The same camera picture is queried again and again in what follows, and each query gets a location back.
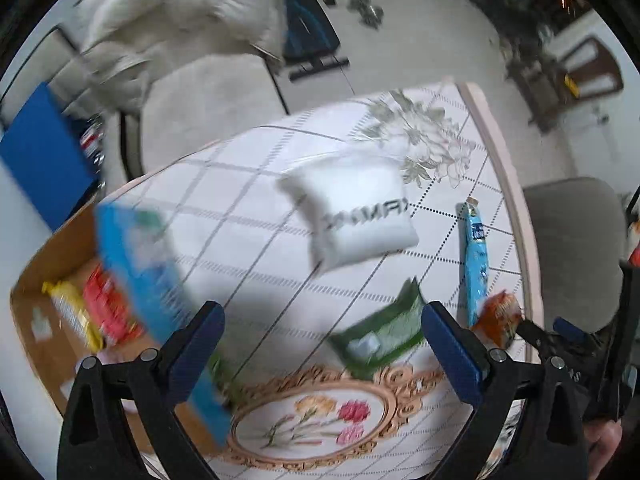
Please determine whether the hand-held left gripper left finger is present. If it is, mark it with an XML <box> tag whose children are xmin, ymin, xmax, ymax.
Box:
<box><xmin>57</xmin><ymin>301</ymin><xmax>227</xmax><ymax>480</ymax></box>

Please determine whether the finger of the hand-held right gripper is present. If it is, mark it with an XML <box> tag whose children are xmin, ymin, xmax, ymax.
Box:
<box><xmin>516</xmin><ymin>319</ymin><xmax>553</xmax><ymax>358</ymax></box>
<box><xmin>552</xmin><ymin>316</ymin><xmax>587</xmax><ymax>347</ymax></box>

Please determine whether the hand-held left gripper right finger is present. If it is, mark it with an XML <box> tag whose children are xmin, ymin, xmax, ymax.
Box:
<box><xmin>421</xmin><ymin>301</ymin><xmax>588</xmax><ymax>480</ymax></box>

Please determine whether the orange snack packet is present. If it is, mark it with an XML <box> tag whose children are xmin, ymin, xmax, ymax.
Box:
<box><xmin>471</xmin><ymin>291</ymin><xmax>524</xmax><ymax>350</ymax></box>

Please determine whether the cardboard box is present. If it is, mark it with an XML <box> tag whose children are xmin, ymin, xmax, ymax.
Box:
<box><xmin>10</xmin><ymin>199</ymin><xmax>236</xmax><ymax>457</ymax></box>

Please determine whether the person's right hand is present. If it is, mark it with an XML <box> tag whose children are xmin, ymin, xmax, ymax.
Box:
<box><xmin>584</xmin><ymin>420</ymin><xmax>626</xmax><ymax>480</ymax></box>

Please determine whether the green packet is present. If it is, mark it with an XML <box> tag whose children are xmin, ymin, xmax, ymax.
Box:
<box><xmin>329</xmin><ymin>276</ymin><xmax>427</xmax><ymax>380</ymax></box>

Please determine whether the grey padded chair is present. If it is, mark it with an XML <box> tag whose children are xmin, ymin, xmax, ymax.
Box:
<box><xmin>521</xmin><ymin>176</ymin><xmax>632</xmax><ymax>334</ymax></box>

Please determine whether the blue stick packet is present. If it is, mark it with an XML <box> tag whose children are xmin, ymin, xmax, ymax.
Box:
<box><xmin>455</xmin><ymin>201</ymin><xmax>489</xmax><ymax>329</ymax></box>

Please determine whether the red packet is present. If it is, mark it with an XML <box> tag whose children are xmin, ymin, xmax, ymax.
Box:
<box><xmin>81</xmin><ymin>264</ymin><xmax>147</xmax><ymax>347</ymax></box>

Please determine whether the yellow packet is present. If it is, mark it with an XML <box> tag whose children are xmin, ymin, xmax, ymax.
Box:
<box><xmin>41</xmin><ymin>280</ymin><xmax>105</xmax><ymax>354</ymax></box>

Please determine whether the white pillow bag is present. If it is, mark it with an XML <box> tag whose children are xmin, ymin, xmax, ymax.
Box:
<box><xmin>276</xmin><ymin>152</ymin><xmax>420</xmax><ymax>274</ymax></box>

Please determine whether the blue board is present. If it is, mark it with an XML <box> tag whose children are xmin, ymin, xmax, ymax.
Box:
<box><xmin>0</xmin><ymin>81</ymin><xmax>99</xmax><ymax>234</ymax></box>

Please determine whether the brown wooden chair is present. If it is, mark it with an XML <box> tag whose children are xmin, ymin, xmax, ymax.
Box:
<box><xmin>562</xmin><ymin>34</ymin><xmax>626</xmax><ymax>107</ymax></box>

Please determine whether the white upholstered chair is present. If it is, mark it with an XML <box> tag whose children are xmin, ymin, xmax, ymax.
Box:
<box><xmin>76</xmin><ymin>0</ymin><xmax>289</xmax><ymax>113</ymax></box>

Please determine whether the black and blue weight bench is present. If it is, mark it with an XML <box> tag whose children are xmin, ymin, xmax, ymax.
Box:
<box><xmin>281</xmin><ymin>0</ymin><xmax>352</xmax><ymax>82</ymax></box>

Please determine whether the silver dumbbell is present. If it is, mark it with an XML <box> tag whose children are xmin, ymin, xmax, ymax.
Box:
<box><xmin>346</xmin><ymin>0</ymin><xmax>386</xmax><ymax>29</ymax></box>

